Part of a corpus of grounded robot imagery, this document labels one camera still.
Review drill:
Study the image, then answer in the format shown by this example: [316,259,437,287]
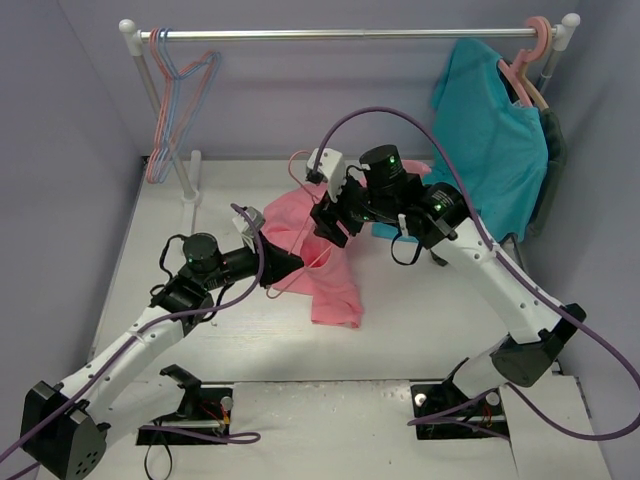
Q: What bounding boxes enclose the dark green garment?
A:
[429,107,569,266]

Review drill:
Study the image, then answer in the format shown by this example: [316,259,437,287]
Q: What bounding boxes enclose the blue wire hanger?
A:
[149,28,222,184]

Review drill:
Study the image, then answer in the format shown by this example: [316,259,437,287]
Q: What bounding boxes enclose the pink t shirt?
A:
[262,159,434,330]

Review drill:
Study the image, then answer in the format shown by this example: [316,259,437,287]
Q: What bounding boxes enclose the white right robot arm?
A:
[307,145,586,412]

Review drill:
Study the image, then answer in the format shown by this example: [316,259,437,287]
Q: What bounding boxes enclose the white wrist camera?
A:
[306,148,346,203]
[233,207,265,250]

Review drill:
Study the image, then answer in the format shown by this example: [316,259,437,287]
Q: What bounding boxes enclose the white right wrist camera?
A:
[306,148,346,203]

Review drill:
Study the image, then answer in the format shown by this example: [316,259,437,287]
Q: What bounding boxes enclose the thick pink hanger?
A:
[497,16,552,110]

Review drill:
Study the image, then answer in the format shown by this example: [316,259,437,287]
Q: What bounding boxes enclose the teal t shirt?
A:
[372,38,550,246]

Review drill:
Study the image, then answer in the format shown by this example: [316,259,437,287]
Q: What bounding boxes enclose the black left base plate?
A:
[135,384,233,447]

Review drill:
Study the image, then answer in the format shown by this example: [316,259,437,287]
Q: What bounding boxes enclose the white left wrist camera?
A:
[233,207,265,250]

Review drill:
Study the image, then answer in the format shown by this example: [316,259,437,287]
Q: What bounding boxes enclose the silver clothes rack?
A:
[119,13,581,233]

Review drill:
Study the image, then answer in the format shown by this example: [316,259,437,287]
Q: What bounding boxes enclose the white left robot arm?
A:
[19,233,304,479]

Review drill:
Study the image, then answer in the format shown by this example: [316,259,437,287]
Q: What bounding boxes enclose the thick beige hanger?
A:
[517,16,553,111]

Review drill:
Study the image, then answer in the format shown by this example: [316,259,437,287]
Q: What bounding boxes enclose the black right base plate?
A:
[410,383,510,441]

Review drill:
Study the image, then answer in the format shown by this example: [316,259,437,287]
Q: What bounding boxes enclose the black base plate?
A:
[410,383,510,441]
[135,384,233,447]

